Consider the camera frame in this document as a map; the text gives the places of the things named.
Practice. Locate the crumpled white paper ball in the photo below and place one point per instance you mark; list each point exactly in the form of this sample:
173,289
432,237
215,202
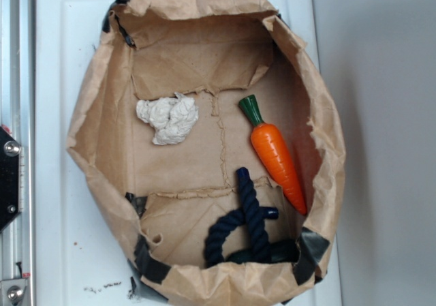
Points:
172,118

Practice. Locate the silver metal bracket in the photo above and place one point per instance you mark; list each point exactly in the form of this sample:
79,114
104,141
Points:
14,292

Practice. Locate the black metal corner bracket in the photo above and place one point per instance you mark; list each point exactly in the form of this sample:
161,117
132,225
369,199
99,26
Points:
11,159

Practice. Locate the aluminium frame rail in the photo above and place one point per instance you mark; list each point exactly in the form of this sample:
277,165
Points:
17,113

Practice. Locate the brown paper bag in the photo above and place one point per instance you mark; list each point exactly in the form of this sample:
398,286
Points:
150,200

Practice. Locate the orange plastic toy carrot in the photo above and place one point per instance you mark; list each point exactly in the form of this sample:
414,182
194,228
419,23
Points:
271,148

